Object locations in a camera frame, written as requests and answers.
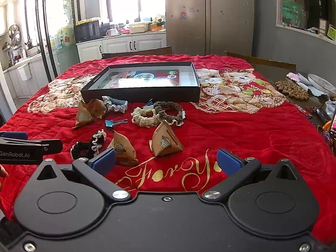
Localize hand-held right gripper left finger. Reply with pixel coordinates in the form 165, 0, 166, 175
35, 148, 132, 203

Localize black sliding door frame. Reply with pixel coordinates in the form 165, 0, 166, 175
35, 0, 59, 80

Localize brown pyramid paper packet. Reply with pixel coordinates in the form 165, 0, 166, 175
107, 137, 139, 167
75, 99, 108, 129
149, 121, 184, 158

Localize pile of wrapped candies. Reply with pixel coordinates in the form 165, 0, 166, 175
301, 102, 336, 149

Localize black shallow box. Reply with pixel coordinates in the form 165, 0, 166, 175
80, 62, 201, 104

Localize dark wooden chair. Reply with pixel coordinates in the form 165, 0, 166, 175
101, 46, 173, 60

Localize steel pot lids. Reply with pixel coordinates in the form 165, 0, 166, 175
8, 23, 22, 40

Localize white hanging bin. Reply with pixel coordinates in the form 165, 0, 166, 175
17, 63, 33, 81

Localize black microwave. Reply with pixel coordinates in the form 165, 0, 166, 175
74, 20, 102, 43

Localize blue binder clip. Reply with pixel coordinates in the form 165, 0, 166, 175
105, 119, 129, 131

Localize clear drinking glasses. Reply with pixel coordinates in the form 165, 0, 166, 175
296, 9, 309, 29

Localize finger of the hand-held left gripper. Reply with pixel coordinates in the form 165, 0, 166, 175
0, 132, 44, 146
39, 139, 64, 155

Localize white kitchen cabinet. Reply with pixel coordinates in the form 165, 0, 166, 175
76, 33, 167, 62

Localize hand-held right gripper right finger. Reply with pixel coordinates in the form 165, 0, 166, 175
201, 148, 300, 202

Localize black white scrunchie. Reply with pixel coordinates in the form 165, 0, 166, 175
70, 130, 107, 161

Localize white plastic tub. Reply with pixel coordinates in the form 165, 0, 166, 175
128, 22, 151, 34

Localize blue white scrunchie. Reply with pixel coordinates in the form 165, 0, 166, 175
101, 96, 129, 113

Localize cream scrunchie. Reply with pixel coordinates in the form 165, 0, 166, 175
131, 105, 159, 129

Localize red printed blanket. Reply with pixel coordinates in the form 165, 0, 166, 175
0, 54, 336, 245

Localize printed picture sheet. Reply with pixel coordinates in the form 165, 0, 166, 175
100, 69, 180, 89

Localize silver refrigerator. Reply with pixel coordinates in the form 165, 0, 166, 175
164, 0, 255, 57

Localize green white plush toy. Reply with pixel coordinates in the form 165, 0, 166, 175
152, 14, 166, 27

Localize olive brown scrunchie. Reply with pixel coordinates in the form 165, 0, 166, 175
153, 100, 186, 127

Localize white plate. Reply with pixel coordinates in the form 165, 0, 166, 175
307, 74, 336, 95

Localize yellow microwave cover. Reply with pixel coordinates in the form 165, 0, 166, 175
76, 17, 102, 26

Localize light wooden chair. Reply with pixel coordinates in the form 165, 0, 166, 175
225, 51, 297, 73

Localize green sign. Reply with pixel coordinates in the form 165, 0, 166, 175
282, 0, 304, 27

